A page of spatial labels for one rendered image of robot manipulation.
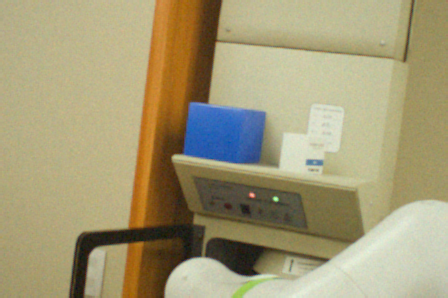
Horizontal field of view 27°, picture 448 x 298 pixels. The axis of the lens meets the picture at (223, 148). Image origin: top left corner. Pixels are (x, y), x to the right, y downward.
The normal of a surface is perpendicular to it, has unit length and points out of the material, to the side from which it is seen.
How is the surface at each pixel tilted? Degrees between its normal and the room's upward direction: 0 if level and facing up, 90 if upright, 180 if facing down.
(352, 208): 135
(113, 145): 90
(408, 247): 57
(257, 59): 90
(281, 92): 90
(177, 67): 90
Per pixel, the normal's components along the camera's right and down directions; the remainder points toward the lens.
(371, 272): -0.13, -0.55
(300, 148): -0.65, -0.04
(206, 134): -0.41, 0.00
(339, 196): -0.38, 0.70
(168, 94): 0.90, 0.14
